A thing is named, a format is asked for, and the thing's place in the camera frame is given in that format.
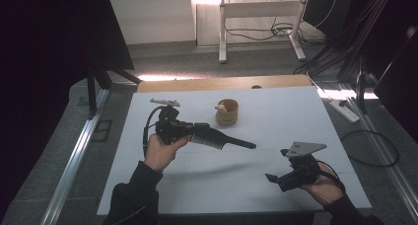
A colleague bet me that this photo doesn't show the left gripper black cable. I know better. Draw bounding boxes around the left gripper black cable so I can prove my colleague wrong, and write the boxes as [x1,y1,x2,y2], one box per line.
[142,106,166,158]

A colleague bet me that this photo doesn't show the black monitor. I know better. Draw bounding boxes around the black monitor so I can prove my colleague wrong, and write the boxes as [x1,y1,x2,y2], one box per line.
[301,0,363,36]

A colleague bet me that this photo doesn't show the dark floor grate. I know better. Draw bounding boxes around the dark floor grate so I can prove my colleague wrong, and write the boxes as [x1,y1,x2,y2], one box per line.
[91,118,113,143]

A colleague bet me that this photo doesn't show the wooden cup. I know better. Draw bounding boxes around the wooden cup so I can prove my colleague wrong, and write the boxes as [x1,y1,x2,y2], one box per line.
[214,98,240,127]

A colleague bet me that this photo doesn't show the aluminium rail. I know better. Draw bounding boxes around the aluminium rail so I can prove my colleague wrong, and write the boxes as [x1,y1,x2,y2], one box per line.
[306,71,418,213]
[39,88,111,225]

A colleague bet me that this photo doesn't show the black looped cable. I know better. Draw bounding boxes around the black looped cable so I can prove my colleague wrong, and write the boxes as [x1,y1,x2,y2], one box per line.
[339,129,401,169]

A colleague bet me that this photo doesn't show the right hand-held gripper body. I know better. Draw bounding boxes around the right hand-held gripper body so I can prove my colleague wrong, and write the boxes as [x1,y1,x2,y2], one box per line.
[284,140,328,187]

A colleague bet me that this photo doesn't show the person's left hand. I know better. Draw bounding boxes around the person's left hand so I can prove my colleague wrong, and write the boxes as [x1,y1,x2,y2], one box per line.
[143,133,191,173]

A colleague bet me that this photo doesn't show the white desk frame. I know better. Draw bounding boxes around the white desk frame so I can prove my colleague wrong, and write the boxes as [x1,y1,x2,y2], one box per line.
[218,0,313,64]

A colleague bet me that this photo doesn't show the white power strip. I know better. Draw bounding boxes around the white power strip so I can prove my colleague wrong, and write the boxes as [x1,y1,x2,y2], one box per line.
[328,99,361,124]

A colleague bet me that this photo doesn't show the wooden table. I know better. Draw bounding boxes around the wooden table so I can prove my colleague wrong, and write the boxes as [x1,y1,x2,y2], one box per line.
[135,73,314,94]

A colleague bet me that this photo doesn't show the black floor cables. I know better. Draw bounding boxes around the black floor cables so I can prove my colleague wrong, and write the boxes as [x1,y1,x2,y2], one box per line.
[224,19,327,47]

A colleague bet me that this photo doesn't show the black plastic comb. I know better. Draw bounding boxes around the black plastic comb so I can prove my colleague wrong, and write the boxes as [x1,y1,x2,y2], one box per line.
[189,125,257,151]

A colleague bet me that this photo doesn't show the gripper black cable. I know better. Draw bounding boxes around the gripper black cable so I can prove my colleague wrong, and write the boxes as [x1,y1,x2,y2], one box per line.
[314,159,347,195]
[142,106,166,158]

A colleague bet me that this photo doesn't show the black metal stand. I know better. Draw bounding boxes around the black metal stand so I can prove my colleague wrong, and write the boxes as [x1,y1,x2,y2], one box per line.
[85,48,143,118]

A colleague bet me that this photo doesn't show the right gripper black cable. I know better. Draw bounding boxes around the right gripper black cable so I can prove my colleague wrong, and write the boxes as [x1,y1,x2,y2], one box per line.
[314,159,347,195]

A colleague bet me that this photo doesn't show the person's right hand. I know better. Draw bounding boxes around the person's right hand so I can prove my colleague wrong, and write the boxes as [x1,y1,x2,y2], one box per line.
[299,161,345,206]

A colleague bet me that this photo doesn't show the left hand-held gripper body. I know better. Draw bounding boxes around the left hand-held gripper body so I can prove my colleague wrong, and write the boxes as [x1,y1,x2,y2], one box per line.
[150,98,211,146]

